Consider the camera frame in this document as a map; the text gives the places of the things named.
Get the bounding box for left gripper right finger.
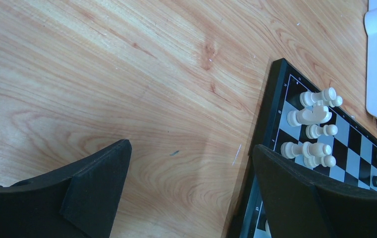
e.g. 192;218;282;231
253;145;377;238

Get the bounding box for white chess pieces rows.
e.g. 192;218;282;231
281;87;343;168

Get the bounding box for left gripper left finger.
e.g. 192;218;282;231
0;139;132;238

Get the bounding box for black white chess board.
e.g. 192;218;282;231
226;58;377;238

